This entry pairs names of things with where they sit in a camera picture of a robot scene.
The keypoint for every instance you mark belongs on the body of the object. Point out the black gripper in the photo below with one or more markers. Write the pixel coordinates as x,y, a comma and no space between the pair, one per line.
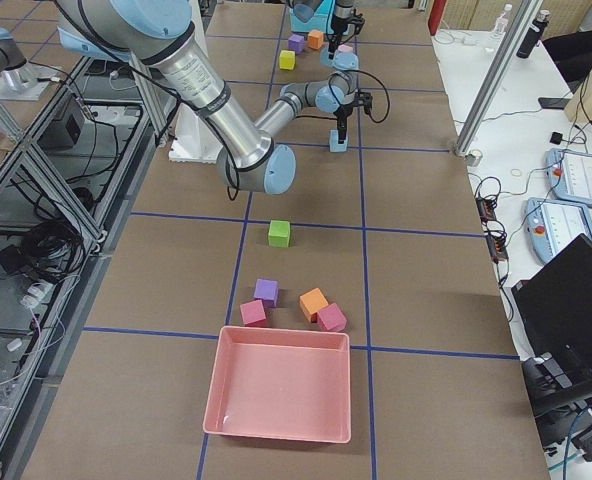
343,114
334,32

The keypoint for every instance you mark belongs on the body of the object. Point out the light blue foam block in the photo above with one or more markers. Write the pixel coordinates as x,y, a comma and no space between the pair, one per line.
325,59
337,144

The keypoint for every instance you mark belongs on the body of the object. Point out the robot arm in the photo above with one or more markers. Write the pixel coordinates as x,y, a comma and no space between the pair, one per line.
338,20
162,35

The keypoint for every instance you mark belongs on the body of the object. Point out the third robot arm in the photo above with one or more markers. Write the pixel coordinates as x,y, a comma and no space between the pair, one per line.
19,79

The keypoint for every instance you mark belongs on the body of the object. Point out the light blue plastic bin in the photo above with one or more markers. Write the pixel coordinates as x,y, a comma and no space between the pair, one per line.
306,15

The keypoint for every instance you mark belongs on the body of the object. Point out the orange foam block left side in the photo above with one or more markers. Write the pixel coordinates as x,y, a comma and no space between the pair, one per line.
315,39

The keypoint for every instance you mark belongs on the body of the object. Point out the orange foam block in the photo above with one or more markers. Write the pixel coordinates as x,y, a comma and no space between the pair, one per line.
315,39
311,303

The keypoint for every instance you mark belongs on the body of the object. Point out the purple foam block left side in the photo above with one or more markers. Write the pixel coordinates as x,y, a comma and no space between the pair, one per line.
296,43

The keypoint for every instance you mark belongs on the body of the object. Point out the purple foam block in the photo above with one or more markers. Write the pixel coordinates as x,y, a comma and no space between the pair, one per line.
296,43
267,291

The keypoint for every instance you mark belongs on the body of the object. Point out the yellow foam block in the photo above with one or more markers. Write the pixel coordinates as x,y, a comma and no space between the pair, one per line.
287,60

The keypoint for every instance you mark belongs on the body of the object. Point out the green foam block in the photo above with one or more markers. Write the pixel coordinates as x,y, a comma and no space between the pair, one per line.
279,233

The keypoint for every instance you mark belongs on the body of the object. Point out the clear sanitizer bottle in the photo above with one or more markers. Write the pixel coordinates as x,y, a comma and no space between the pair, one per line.
502,21

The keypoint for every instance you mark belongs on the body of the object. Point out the purple foam block right side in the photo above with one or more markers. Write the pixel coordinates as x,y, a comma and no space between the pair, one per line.
267,291

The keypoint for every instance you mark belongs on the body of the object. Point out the black water bottle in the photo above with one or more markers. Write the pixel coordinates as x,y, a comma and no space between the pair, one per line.
534,34

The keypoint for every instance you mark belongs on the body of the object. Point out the magenta foam block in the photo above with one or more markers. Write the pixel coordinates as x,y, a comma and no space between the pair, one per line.
331,318

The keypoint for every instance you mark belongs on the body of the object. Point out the crimson foam block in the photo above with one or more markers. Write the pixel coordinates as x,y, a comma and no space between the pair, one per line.
253,314

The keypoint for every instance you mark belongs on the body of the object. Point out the lower teach pendant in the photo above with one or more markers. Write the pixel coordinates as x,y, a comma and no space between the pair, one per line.
553,224

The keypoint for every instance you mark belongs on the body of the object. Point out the teach pendant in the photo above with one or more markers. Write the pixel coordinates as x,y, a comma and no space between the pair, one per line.
570,175
553,224

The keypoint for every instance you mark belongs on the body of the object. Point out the upper teach pendant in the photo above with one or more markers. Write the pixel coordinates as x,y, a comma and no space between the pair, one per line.
570,175

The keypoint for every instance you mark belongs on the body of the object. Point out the pink plastic tray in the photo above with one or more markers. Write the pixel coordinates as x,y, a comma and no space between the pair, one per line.
280,384

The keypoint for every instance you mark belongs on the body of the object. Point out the black laptop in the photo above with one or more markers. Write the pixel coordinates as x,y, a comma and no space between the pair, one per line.
556,303

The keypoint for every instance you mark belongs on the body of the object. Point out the aluminium frame post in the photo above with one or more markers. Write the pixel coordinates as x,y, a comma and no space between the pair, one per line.
505,49

